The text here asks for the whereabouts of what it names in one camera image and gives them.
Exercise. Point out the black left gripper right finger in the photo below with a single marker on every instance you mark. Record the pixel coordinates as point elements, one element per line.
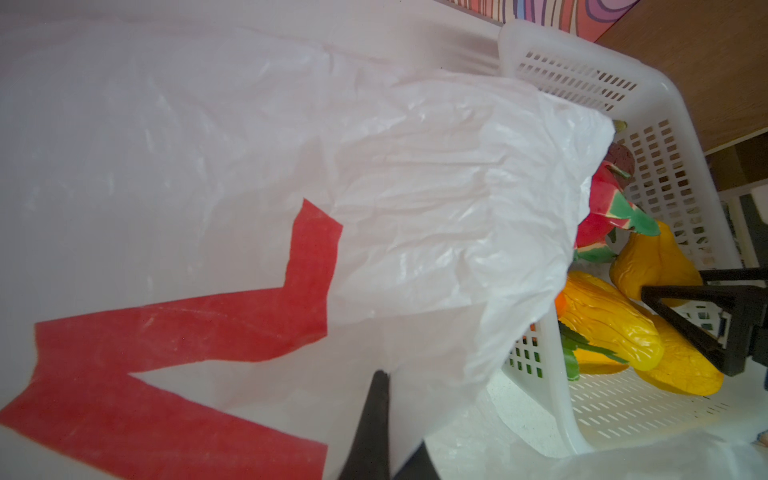
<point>418,467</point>

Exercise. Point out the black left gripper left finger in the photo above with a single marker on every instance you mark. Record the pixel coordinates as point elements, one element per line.
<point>369,453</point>

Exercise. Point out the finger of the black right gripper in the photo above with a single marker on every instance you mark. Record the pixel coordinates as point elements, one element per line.
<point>746,330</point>
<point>756,274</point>

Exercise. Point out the white plastic grocery bag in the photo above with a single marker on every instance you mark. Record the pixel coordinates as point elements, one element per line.
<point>211,240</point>

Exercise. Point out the yellow toy lemon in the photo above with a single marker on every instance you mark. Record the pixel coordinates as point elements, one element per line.
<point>682,369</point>

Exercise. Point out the white plastic perforated basket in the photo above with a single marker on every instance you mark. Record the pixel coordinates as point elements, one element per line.
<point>597,399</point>

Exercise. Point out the pink toy dragon fruit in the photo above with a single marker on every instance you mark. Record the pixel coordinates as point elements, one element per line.
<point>609,209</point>

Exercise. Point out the yellow toy mango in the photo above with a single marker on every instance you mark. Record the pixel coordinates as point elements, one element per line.
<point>601,315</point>

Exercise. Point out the orange toy carrot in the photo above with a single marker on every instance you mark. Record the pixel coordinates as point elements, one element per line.
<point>561,308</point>

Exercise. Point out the wooden shelf unit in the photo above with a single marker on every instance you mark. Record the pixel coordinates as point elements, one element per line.
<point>715,53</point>

